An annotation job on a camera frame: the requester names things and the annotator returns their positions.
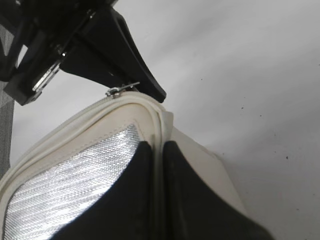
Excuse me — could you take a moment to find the silver zipper pull with ring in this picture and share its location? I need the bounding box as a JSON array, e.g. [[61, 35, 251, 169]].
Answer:
[[105, 81, 140, 98]]

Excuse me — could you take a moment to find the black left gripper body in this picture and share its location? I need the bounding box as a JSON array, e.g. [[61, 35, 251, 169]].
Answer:
[[0, 0, 116, 106]]

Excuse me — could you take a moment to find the cream bag with silver lid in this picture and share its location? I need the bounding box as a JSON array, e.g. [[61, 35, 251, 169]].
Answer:
[[0, 92, 246, 240]]

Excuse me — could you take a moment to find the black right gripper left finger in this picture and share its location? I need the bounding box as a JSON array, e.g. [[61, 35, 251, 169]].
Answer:
[[52, 141, 153, 240]]

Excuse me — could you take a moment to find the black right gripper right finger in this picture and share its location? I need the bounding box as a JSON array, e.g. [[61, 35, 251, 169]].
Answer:
[[162, 141, 273, 240]]

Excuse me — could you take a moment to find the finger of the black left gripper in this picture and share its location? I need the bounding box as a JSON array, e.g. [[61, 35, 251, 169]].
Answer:
[[61, 5, 167, 103]]

